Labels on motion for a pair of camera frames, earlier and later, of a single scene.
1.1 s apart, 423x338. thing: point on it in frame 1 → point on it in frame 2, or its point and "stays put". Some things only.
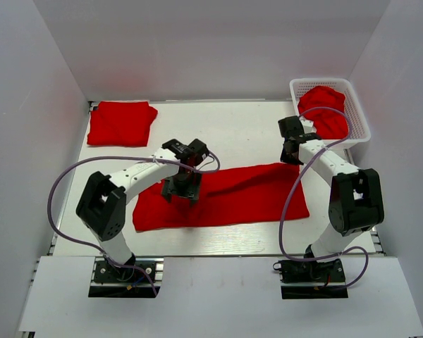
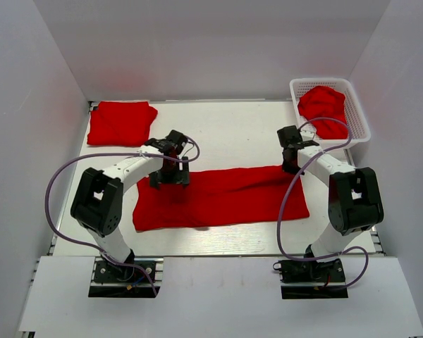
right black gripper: x=287 y=159 → x=289 y=169
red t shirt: x=227 y=196 stays put
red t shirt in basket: x=328 y=124 stays put
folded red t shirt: x=120 y=124 stays put
